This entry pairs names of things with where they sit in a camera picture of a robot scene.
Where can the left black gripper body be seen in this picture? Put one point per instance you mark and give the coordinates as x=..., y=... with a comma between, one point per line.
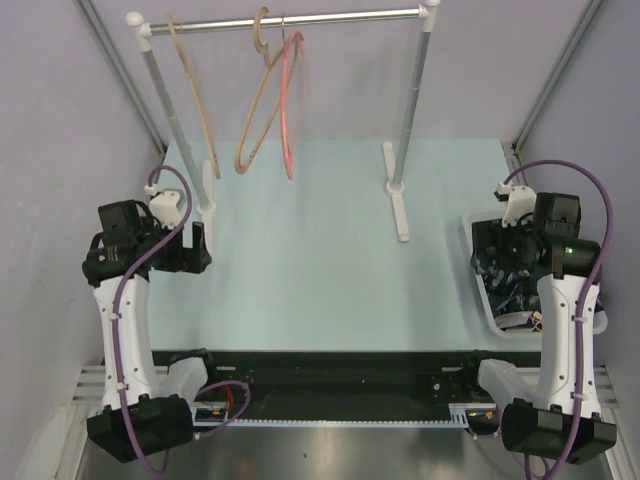
x=172, y=256

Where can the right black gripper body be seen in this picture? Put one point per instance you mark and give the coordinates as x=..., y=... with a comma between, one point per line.
x=513, y=243

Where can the dark patterned shorts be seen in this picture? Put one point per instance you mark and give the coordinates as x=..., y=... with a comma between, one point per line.
x=507, y=281

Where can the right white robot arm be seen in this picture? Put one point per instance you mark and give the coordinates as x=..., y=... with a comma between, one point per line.
x=560, y=417

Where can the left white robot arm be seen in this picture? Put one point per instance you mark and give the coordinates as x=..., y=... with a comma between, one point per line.
x=141, y=413

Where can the left wooden hanger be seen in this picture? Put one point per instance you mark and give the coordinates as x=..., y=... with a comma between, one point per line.
x=204, y=118

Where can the blue card tag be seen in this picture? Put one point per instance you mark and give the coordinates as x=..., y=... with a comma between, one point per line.
x=535, y=322

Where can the white plastic basket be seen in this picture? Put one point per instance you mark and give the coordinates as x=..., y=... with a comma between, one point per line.
x=468, y=219

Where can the silver clothes rack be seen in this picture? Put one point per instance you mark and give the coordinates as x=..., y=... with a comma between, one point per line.
x=281, y=45

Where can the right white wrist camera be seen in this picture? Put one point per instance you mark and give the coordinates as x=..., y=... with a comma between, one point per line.
x=519, y=202

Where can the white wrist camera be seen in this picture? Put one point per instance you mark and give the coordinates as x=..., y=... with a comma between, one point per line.
x=166, y=205
x=519, y=202

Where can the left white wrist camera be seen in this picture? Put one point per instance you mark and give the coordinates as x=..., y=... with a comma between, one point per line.
x=166, y=205

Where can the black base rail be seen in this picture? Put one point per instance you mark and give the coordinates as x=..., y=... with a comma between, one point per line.
x=297, y=388

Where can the white slotted cable duct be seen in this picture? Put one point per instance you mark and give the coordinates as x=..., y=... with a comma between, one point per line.
x=458, y=416

